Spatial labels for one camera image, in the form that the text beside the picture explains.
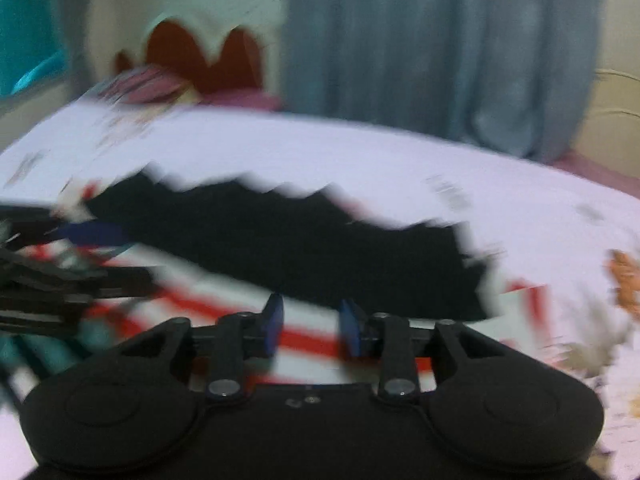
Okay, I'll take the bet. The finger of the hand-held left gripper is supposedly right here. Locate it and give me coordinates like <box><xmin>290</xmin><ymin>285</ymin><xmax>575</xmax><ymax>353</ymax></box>
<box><xmin>0</xmin><ymin>205</ymin><xmax>133</xmax><ymax>252</ymax></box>
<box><xmin>0</xmin><ymin>250</ymin><xmax>166</xmax><ymax>338</ymax></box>

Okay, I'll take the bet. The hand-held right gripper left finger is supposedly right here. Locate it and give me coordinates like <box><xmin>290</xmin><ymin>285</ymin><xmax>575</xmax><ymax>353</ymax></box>
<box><xmin>119</xmin><ymin>292</ymin><xmax>286</xmax><ymax>403</ymax></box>

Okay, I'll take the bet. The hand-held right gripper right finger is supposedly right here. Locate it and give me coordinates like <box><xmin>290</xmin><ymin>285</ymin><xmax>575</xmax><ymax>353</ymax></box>
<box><xmin>338</xmin><ymin>299</ymin><xmax>502</xmax><ymax>403</ymax></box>

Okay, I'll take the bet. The striped knit sweater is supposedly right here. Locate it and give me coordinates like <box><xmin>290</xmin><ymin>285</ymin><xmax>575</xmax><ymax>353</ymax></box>
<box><xmin>50</xmin><ymin>169</ymin><xmax>553</xmax><ymax>386</ymax></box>

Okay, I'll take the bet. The bed with floral pink sheet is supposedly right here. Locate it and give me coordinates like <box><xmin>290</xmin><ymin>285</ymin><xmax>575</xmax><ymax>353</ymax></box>
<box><xmin>0</xmin><ymin>87</ymin><xmax>640</xmax><ymax>480</ymax></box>

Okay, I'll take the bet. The narrow grey curtain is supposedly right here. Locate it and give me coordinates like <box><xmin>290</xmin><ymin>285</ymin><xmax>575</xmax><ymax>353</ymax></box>
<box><xmin>50</xmin><ymin>0</ymin><xmax>98</xmax><ymax>88</ymax></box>

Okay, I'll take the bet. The blue-grey curtain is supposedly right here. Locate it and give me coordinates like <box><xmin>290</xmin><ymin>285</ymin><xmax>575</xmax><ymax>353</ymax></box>
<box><xmin>279</xmin><ymin>0</ymin><xmax>603</xmax><ymax>162</ymax></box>

